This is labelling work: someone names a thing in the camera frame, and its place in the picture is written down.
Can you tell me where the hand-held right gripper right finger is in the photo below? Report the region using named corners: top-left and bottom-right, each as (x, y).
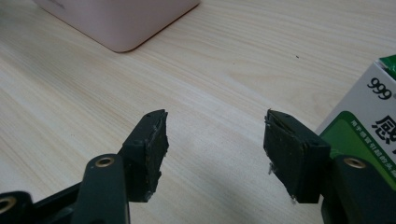
top-left (262, 108), bottom-right (332, 204)

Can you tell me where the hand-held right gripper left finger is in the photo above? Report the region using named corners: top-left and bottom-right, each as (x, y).
top-left (118, 108), bottom-right (170, 203)

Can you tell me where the green and white medicine carton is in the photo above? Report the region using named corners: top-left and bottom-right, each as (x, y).
top-left (315, 54), bottom-right (396, 190)

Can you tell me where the pink storage box with lid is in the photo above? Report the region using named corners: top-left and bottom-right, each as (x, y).
top-left (32, 0), bottom-right (202, 53)

